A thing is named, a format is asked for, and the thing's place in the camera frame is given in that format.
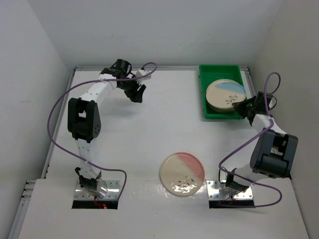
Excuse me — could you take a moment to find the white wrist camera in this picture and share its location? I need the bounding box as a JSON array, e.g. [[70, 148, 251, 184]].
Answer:
[[135, 69, 151, 81], [268, 97, 277, 110]]

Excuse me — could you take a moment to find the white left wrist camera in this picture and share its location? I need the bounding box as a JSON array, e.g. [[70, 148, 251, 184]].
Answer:
[[135, 69, 151, 81]]

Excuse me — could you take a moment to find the green plastic bin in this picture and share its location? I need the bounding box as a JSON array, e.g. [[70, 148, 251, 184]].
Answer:
[[199, 64, 250, 120]]

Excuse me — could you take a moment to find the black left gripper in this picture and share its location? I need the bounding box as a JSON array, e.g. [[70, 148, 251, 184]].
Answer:
[[118, 75, 146, 103]]

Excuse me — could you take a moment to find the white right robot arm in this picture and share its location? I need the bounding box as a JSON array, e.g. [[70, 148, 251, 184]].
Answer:
[[159, 86, 298, 196]]

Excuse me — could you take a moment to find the cream pink plate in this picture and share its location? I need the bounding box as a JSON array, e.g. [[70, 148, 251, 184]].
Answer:
[[159, 152, 205, 197]]

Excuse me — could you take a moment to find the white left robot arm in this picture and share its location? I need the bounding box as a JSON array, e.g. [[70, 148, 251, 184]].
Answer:
[[67, 59, 151, 198]]

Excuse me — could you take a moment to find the metal base plate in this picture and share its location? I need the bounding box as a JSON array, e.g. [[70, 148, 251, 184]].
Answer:
[[73, 180, 120, 201], [206, 180, 253, 201]]

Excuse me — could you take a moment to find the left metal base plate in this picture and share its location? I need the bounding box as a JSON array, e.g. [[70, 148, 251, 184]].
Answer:
[[73, 180, 120, 201]]

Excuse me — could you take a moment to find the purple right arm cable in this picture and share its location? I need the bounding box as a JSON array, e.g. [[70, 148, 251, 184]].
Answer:
[[218, 72, 283, 209]]

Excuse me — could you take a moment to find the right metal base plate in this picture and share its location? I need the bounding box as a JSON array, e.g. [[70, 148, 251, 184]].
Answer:
[[206, 180, 253, 201]]

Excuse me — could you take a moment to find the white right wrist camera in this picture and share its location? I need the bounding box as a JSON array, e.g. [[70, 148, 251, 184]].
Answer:
[[268, 97, 277, 110]]

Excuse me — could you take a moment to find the cream plate blue section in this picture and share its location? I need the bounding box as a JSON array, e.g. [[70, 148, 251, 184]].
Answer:
[[205, 79, 246, 114]]

